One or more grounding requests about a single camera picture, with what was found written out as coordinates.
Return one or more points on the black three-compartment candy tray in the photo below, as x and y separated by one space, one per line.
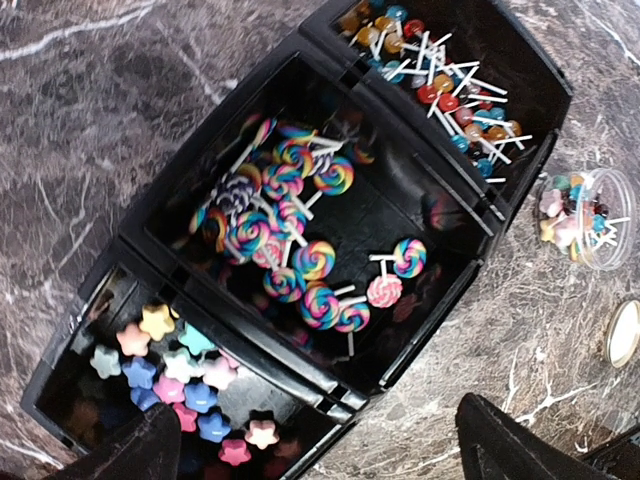
235 290

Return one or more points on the pink white swirl lollipop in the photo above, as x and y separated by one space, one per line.
384 290

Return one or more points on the white round lid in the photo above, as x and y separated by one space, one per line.
622 337

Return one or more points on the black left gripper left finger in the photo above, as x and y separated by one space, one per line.
148 447

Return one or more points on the clear plastic cup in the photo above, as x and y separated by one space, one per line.
590 217

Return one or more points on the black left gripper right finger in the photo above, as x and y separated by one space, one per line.
494 446

